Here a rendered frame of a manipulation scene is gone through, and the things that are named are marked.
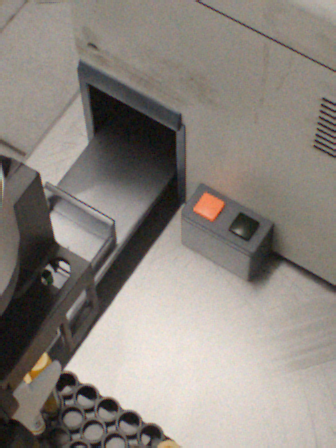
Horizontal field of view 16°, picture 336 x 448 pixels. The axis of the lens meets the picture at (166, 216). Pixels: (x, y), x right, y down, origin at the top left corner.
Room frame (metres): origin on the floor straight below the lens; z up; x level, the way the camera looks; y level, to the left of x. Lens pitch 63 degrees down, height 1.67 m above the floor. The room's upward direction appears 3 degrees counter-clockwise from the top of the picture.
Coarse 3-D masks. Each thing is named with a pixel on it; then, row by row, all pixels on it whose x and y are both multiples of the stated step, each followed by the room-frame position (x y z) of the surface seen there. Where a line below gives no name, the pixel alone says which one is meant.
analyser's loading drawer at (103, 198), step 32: (128, 128) 0.45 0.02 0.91; (160, 128) 0.45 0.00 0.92; (96, 160) 0.42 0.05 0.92; (128, 160) 0.42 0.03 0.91; (160, 160) 0.42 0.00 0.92; (64, 192) 0.38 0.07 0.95; (96, 192) 0.40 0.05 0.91; (128, 192) 0.40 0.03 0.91; (160, 192) 0.39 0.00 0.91; (64, 224) 0.37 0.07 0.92; (96, 224) 0.36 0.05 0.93; (128, 224) 0.37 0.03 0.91; (96, 256) 0.34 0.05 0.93
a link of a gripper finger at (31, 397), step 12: (48, 372) 0.19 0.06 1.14; (60, 372) 0.19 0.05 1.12; (24, 384) 0.17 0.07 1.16; (36, 384) 0.18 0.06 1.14; (48, 384) 0.18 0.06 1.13; (24, 396) 0.17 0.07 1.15; (36, 396) 0.18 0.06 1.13; (24, 408) 0.17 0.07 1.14; (36, 408) 0.17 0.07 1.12; (24, 420) 0.17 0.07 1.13
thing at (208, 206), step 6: (204, 198) 0.38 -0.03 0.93; (210, 198) 0.38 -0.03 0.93; (216, 198) 0.38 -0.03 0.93; (198, 204) 0.38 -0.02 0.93; (204, 204) 0.38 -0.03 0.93; (210, 204) 0.38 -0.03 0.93; (216, 204) 0.38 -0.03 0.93; (222, 204) 0.38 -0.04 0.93; (198, 210) 0.37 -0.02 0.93; (204, 210) 0.37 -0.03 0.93; (210, 210) 0.37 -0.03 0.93; (216, 210) 0.37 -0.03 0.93; (204, 216) 0.37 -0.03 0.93; (210, 216) 0.37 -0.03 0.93; (216, 216) 0.37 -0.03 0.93
